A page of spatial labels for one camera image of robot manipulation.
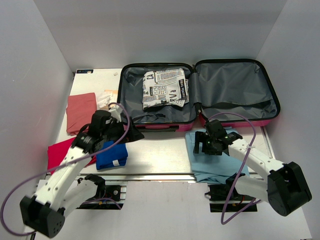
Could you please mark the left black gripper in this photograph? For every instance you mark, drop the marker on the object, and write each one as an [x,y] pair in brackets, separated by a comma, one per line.
[134,134]

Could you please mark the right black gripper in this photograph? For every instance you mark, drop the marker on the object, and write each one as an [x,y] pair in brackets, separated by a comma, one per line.
[200,137]

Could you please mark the royal blue towel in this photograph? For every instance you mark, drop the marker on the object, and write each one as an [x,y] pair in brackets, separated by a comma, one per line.
[114,157]

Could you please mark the light blue garment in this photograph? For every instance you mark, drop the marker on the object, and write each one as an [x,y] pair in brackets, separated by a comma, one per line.
[210,169]

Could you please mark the newspaper print garment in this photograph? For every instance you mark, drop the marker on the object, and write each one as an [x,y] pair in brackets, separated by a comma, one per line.
[165,88]

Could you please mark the salmon pink garment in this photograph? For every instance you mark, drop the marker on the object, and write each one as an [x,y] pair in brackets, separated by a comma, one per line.
[79,111]

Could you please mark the bright red garment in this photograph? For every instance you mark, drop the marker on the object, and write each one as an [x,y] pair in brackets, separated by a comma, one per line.
[57,152]

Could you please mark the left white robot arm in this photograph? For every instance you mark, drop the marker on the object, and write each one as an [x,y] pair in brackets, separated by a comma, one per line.
[47,210]

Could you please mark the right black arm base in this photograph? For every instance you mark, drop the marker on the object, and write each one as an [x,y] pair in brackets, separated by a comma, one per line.
[217,195]

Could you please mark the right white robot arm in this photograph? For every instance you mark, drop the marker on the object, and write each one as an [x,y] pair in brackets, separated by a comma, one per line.
[282,185]

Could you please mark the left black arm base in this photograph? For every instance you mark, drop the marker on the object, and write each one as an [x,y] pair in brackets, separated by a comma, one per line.
[111,197]

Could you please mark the orange tissue pack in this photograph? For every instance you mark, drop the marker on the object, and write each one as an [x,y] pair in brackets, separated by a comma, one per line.
[106,97]

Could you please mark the pink hard-shell suitcase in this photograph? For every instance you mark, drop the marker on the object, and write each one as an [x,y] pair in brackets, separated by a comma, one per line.
[238,92]

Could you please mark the blue label sticker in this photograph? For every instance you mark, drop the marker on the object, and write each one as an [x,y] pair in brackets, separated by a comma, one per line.
[84,71]

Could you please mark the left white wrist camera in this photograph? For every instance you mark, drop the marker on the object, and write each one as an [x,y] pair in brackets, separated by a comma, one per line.
[115,112]

